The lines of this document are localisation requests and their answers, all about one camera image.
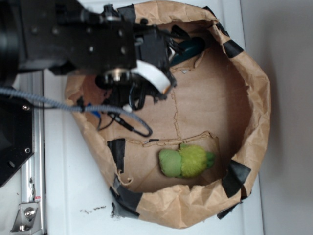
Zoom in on aluminium extrusion rail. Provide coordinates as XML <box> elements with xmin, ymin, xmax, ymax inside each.
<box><xmin>20</xmin><ymin>71</ymin><xmax>47</xmax><ymax>235</ymax></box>

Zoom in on grey braided cable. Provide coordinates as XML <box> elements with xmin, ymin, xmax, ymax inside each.
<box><xmin>0</xmin><ymin>86</ymin><xmax>154</xmax><ymax>137</ymax></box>

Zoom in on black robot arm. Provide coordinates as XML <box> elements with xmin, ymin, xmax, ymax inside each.
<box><xmin>0</xmin><ymin>0</ymin><xmax>189</xmax><ymax>99</ymax></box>

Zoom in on white ribbon cable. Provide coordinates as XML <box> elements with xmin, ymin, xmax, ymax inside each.
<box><xmin>134</xmin><ymin>59</ymin><xmax>171</xmax><ymax>94</ymax></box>

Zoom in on dark green oval case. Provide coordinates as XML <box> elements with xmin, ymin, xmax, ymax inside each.
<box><xmin>170</xmin><ymin>37</ymin><xmax>205</xmax><ymax>67</ymax></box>

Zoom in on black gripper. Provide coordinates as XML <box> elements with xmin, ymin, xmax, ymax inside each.
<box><xmin>132</xmin><ymin>18</ymin><xmax>191</xmax><ymax>100</ymax></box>

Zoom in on green plush toy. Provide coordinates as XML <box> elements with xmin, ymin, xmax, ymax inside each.
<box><xmin>158</xmin><ymin>143</ymin><xmax>216</xmax><ymax>179</ymax></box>

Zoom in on metal corner bracket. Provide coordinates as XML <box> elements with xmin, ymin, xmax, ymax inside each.
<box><xmin>10</xmin><ymin>202</ymin><xmax>41</xmax><ymax>235</ymax></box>

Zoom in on brown paper bag bin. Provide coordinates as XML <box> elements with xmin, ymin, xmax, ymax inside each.
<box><xmin>73</xmin><ymin>0</ymin><xmax>271</xmax><ymax>229</ymax></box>

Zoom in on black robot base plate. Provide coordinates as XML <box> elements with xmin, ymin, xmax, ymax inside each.
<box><xmin>0</xmin><ymin>97</ymin><xmax>33</xmax><ymax>187</ymax></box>

